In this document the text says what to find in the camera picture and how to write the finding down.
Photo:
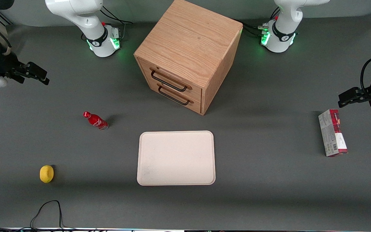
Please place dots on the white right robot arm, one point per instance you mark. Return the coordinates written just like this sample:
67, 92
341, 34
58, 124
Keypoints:
92, 19

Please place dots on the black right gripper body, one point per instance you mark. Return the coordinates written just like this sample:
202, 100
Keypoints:
4, 64

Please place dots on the red soda bottle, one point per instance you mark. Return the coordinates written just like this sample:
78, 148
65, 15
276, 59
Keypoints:
96, 121

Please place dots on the yellow lemon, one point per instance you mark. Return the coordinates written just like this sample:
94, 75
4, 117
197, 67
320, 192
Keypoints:
46, 174

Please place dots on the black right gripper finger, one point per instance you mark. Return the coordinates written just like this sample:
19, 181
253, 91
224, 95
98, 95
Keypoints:
37, 70
34, 78

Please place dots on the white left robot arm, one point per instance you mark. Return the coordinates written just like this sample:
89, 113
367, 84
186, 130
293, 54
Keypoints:
285, 19

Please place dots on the grey and red carton box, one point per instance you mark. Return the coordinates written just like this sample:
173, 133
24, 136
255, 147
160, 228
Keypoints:
332, 135

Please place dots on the cream rectangular tray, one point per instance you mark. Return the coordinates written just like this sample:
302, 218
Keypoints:
175, 158

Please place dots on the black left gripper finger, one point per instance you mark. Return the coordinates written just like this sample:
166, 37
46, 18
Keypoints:
348, 102
349, 93

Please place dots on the wooden drawer cabinet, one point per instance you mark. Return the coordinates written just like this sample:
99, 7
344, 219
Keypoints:
192, 35

